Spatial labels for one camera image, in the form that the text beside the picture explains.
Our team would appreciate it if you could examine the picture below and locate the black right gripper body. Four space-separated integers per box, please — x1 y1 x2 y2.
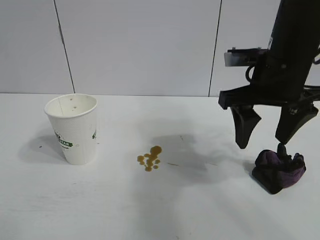
218 48 320 110

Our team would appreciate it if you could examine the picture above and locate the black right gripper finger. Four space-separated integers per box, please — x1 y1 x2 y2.
230 104 263 150
274 104 320 144

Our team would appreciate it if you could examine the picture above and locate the white paper coffee cup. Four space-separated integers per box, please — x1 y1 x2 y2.
44 93 98 166

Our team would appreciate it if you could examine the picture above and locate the purple and black cloth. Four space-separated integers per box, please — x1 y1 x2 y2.
251 143 307 195

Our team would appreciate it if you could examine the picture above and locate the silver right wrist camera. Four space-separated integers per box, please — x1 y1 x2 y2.
223 46 270 68

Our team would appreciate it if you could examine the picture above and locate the brown coffee spill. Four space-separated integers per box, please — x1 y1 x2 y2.
136 145 163 173

